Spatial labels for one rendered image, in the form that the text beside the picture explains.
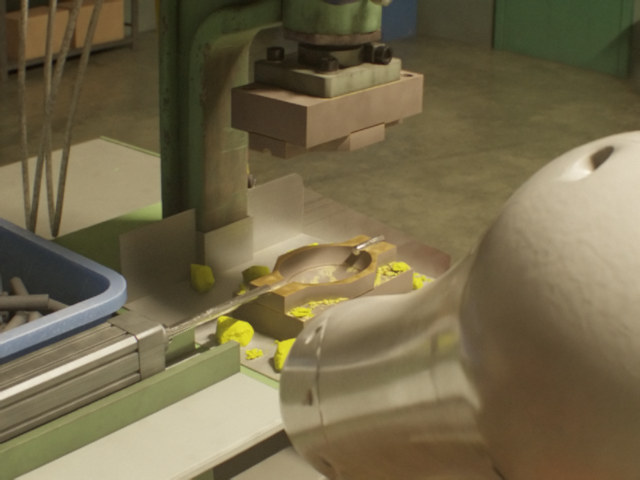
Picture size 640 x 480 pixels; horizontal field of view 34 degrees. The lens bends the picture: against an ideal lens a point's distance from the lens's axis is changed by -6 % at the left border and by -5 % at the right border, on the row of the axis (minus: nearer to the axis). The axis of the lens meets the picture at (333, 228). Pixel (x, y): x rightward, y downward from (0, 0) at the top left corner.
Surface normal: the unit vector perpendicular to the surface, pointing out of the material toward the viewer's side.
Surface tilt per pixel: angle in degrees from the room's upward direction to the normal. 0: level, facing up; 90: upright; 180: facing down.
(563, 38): 90
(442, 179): 0
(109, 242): 0
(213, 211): 90
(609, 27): 90
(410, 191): 0
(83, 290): 81
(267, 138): 90
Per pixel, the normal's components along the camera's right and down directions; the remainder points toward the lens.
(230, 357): 0.76, 0.25
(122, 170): 0.03, -0.93
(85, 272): -0.64, 0.12
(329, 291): 0.26, 0.36
